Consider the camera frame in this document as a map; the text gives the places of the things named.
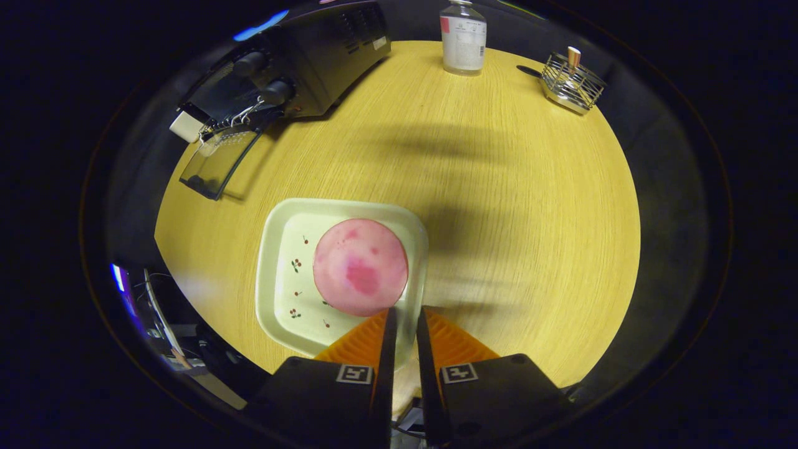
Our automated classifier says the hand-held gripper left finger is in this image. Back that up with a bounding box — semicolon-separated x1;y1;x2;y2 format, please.
244;307;398;449

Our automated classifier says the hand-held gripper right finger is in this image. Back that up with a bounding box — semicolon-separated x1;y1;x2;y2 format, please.
416;307;577;449

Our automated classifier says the round pink food patty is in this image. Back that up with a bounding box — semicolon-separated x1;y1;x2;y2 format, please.
312;218;410;317

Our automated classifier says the cream cherry-print food tray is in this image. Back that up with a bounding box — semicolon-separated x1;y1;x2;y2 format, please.
255;198;430;369

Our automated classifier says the black toaster oven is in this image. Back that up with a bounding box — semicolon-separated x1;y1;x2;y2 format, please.
179;0;392;201

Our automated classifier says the white toaster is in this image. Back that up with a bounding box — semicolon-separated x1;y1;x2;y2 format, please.
169;110;206;143

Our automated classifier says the clear bottle with white label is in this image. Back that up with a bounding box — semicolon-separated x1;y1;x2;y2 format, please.
440;0;488;77

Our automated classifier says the white cord tie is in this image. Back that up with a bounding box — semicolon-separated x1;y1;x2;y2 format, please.
199;97;266;141

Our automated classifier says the small metal wire basket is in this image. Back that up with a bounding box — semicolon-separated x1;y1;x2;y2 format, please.
540;47;607;116

